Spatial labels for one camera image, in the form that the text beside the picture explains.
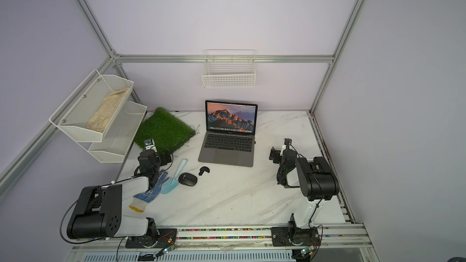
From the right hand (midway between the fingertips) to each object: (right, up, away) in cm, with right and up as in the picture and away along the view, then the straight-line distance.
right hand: (283, 150), depth 99 cm
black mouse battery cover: (-44, -9, -6) cm, 45 cm away
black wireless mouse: (-50, -13, -11) cm, 53 cm away
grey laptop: (-30, +6, +8) cm, 32 cm away
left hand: (-67, -1, -6) cm, 67 cm away
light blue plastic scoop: (-58, -15, -11) cm, 61 cm away
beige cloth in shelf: (-84, +17, -23) cm, 89 cm away
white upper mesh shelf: (-89, +20, -23) cm, 94 cm away
